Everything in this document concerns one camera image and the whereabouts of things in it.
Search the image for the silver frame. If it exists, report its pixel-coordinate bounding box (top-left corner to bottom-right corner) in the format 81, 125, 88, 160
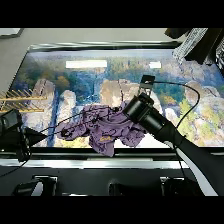
0, 146, 224, 197

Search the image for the purple printed shirt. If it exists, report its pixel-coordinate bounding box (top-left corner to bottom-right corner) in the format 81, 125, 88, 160
54, 102, 148, 158

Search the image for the black cable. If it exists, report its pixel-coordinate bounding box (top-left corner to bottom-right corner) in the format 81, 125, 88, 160
151, 79, 202, 131

